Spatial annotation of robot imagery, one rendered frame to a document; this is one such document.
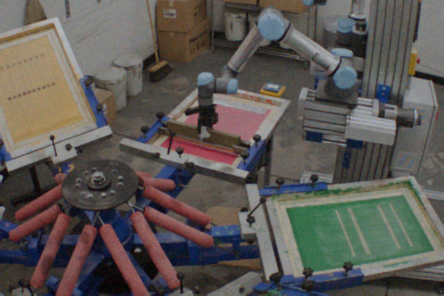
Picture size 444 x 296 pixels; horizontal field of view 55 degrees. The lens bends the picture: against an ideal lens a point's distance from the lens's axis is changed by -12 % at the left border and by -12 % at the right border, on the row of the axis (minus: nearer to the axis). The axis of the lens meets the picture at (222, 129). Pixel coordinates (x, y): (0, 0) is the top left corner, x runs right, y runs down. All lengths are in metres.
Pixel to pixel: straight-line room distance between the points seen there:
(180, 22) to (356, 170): 3.33
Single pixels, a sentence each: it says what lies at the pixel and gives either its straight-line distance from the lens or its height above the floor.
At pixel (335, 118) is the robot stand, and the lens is 2.49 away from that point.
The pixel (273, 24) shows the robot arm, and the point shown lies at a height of 1.66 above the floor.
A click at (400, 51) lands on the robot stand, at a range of 2.53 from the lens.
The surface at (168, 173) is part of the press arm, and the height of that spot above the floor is 1.04.
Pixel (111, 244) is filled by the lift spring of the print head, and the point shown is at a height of 1.22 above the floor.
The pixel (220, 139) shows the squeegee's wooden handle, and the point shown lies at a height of 1.03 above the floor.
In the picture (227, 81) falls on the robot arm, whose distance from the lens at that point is 2.31.
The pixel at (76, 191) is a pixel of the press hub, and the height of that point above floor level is 1.31.
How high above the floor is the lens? 2.37
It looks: 32 degrees down
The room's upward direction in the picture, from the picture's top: straight up
